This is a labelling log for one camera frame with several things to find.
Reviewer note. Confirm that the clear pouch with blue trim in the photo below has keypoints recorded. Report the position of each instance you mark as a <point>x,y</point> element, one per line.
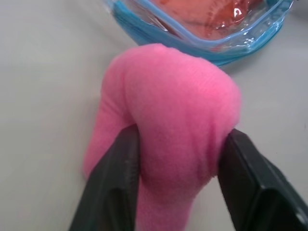
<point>216,36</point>

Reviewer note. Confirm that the orange cloth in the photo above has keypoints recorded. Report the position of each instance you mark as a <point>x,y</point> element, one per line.
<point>207,16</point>

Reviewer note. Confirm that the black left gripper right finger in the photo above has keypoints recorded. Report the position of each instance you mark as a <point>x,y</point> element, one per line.
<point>260,190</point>

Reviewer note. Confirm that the pink fleece cloth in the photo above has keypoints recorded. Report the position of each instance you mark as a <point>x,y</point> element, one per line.
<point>168,115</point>

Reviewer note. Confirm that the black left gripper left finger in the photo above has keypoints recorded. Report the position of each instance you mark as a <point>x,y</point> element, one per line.
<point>106,187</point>

